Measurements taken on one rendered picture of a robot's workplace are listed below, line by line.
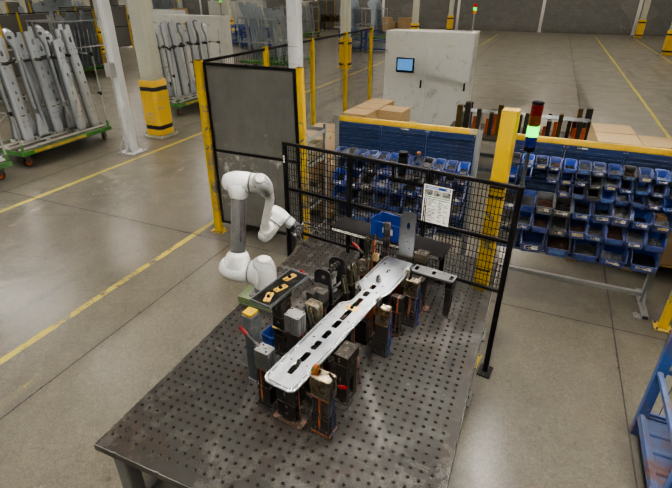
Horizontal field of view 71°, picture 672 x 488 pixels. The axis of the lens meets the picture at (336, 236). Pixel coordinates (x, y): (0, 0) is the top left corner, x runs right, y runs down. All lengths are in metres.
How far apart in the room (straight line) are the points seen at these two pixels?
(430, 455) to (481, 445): 1.06
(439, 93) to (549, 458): 7.03
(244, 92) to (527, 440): 3.96
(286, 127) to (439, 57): 4.84
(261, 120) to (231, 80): 0.50
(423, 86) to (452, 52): 0.77
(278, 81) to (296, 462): 3.54
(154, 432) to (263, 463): 0.59
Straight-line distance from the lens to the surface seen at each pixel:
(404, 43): 9.35
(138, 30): 10.07
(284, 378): 2.35
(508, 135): 3.15
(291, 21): 6.99
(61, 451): 3.77
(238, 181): 3.10
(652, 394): 3.73
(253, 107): 5.08
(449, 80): 9.23
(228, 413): 2.65
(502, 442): 3.56
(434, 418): 2.63
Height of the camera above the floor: 2.64
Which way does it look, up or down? 28 degrees down
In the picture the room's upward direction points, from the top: straight up
